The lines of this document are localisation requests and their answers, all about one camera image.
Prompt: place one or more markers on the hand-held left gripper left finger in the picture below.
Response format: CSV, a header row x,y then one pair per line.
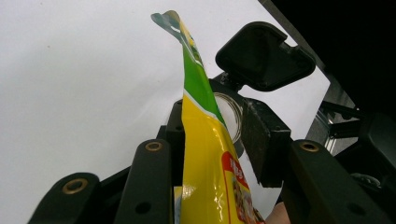
x,y
146,180

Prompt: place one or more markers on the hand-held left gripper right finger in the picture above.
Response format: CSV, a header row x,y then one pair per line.
x,y
267,146

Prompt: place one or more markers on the yellow green seasoning pouch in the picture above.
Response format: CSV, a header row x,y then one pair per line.
x,y
202,155

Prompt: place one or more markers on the black metal stand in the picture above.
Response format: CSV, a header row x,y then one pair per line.
x,y
342,109

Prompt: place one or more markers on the white table sheet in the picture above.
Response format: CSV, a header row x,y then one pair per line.
x,y
77,77

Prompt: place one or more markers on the metal floor rail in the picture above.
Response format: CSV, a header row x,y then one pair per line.
x,y
320,130

